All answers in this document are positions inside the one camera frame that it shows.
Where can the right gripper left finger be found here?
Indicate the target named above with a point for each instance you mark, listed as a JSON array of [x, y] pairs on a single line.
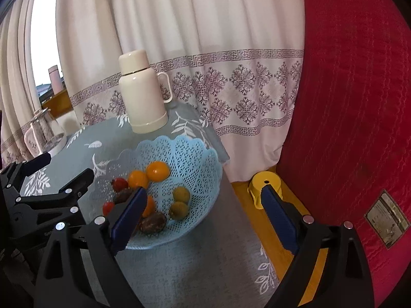
[[104, 237]]

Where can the yellow-green fruit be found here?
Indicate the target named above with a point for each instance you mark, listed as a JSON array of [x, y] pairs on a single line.
[[181, 194], [178, 210]]

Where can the dark passion fruit back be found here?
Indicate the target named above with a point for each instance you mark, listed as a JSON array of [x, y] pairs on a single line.
[[122, 196]]

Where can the red tomato back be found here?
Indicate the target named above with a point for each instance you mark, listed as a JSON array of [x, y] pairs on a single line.
[[118, 184]]

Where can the dark passion fruit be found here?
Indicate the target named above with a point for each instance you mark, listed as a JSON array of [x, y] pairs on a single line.
[[122, 196], [153, 224]]

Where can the glass kettle white handle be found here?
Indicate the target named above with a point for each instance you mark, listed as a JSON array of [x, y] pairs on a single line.
[[44, 134]]

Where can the white patterned curtain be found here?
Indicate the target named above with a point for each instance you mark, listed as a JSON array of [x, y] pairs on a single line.
[[238, 62]]

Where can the red tomato front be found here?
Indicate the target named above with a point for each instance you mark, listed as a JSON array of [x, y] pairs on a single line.
[[107, 207]]

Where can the dark passion fruit front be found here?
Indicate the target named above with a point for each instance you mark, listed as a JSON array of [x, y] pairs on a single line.
[[153, 224]]

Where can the sofa label tag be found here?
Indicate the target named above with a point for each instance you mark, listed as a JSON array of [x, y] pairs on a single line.
[[387, 219]]

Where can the light blue lace basket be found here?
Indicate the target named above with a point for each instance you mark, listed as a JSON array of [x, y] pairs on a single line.
[[192, 165]]

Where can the pink bottle on sill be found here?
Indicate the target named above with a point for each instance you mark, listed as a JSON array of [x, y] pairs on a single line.
[[55, 78]]

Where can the red tomato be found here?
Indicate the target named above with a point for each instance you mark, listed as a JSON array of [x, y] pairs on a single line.
[[118, 184], [107, 207]]

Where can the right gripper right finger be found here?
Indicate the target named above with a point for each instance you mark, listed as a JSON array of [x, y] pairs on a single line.
[[346, 278]]

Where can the large orange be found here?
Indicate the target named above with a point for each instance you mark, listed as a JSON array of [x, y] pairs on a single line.
[[150, 207], [137, 179]]

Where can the red quilted sofa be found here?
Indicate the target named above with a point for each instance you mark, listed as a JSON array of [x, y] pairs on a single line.
[[349, 138]]

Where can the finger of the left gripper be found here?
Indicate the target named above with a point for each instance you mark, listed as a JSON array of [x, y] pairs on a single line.
[[15, 173], [70, 187]]

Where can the cream thermos flask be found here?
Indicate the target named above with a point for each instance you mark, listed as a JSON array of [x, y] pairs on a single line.
[[141, 92]]

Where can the wooden window sill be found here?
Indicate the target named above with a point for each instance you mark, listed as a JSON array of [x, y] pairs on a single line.
[[59, 104]]

